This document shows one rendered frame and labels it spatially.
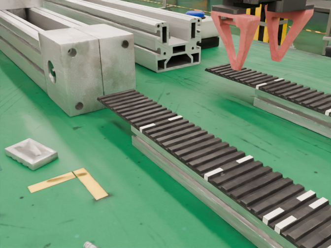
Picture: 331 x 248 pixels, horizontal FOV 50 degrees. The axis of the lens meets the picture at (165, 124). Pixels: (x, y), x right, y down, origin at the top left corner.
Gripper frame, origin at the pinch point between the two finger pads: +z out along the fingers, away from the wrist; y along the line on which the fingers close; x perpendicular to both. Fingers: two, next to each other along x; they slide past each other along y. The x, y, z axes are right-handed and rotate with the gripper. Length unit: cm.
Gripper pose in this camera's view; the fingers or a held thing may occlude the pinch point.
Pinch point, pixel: (257, 59)
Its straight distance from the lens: 50.7
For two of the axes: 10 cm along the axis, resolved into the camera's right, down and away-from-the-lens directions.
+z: 0.0, 9.0, 4.3
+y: -8.3, 2.4, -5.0
